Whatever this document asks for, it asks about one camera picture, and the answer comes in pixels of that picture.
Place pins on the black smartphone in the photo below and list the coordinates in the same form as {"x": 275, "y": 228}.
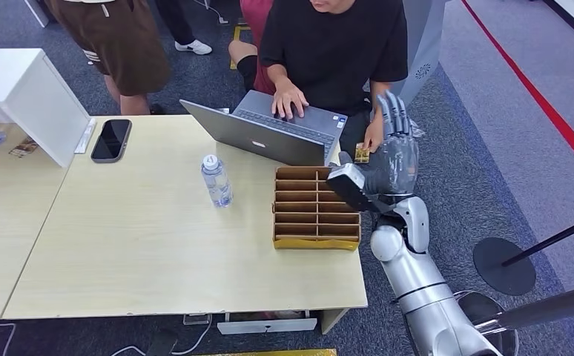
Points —
{"x": 111, "y": 141}

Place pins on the white panel leg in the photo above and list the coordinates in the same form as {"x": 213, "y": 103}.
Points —
{"x": 37, "y": 11}

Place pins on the person's right forearm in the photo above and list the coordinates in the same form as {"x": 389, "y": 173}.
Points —
{"x": 278, "y": 76}

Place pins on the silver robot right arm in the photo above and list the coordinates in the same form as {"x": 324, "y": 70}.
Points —
{"x": 419, "y": 285}

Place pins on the black stanchion with round base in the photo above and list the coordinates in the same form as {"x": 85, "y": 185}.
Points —
{"x": 504, "y": 271}

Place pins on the printed leaflet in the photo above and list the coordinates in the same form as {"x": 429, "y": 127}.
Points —
{"x": 23, "y": 147}

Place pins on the cardboard card organizer box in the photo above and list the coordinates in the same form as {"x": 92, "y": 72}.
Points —
{"x": 297, "y": 216}

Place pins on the grey kiosk panel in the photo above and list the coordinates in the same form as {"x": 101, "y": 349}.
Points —
{"x": 422, "y": 49}

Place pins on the white flat strip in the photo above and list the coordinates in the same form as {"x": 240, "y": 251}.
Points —
{"x": 84, "y": 137}

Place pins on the seated person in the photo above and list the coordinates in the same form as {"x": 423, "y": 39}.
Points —
{"x": 336, "y": 54}

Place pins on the person with white shoe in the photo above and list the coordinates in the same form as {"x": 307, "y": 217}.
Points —
{"x": 178, "y": 19}

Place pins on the person's left hand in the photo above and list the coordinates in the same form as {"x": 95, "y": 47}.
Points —
{"x": 374, "y": 135}

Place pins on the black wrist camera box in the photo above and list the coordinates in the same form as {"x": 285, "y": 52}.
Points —
{"x": 346, "y": 186}

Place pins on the standing person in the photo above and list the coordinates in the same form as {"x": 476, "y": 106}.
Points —
{"x": 117, "y": 44}

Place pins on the crumpled clear plastic bag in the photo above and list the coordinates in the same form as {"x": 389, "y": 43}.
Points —
{"x": 416, "y": 130}

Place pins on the person's right hand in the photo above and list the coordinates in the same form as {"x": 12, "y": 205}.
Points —
{"x": 288, "y": 100}

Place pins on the chrome stanchion with round base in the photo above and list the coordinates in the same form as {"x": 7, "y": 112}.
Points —
{"x": 552, "y": 307}

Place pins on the red floor tape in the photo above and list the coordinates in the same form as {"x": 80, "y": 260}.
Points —
{"x": 537, "y": 96}

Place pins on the clear plastic water bottle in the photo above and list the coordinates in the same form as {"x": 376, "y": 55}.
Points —
{"x": 216, "y": 186}

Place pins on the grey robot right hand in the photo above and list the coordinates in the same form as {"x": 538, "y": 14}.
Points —
{"x": 395, "y": 162}

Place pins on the gold card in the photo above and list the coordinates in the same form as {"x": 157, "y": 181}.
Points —
{"x": 361, "y": 155}

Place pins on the grey laptop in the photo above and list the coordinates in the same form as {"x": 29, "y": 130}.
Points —
{"x": 247, "y": 132}

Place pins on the yellow floor tape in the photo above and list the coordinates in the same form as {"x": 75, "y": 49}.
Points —
{"x": 236, "y": 37}

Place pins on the white cabinet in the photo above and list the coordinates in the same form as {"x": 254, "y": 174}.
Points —
{"x": 21, "y": 83}

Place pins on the white drawer under desk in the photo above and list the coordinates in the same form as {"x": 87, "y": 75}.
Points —
{"x": 267, "y": 326}

